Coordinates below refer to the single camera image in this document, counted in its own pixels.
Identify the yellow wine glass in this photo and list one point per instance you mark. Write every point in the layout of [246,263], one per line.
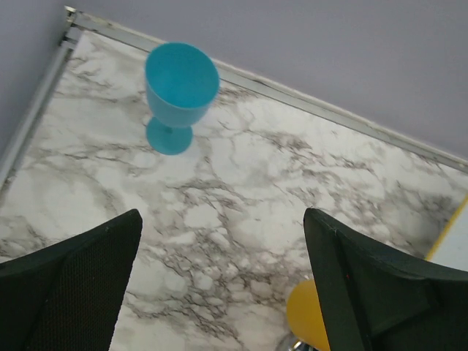
[304,315]

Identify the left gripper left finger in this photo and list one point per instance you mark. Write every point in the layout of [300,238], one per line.
[68,296]

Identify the chrome wine glass rack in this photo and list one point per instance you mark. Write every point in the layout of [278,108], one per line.
[301,346]

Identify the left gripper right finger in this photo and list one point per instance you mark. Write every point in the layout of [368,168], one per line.
[375,297]

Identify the blue wine glass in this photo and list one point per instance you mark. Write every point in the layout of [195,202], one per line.
[181,84]

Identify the yellow framed whiteboard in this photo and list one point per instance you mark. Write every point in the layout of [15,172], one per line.
[451,247]

